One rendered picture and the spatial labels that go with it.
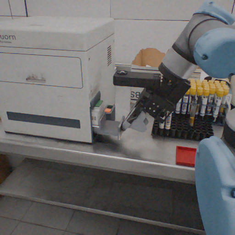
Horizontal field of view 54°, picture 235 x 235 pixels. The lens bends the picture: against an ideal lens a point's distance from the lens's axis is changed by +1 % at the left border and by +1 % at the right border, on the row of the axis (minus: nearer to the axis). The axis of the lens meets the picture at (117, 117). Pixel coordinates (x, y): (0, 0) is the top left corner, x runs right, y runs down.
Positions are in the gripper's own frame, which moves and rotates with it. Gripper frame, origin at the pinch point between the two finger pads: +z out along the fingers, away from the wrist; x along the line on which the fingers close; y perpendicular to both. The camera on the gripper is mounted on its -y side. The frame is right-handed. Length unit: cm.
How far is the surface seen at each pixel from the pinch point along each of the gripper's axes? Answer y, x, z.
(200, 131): 19.4, 5.3, -8.6
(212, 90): 17.7, 16.4, -17.4
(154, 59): 0, 53, -6
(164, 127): 10.8, 5.2, -3.7
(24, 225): -10, 24, 112
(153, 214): 42, 27, 51
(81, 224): 18, 32, 96
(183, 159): 16.6, -5.6, -4.4
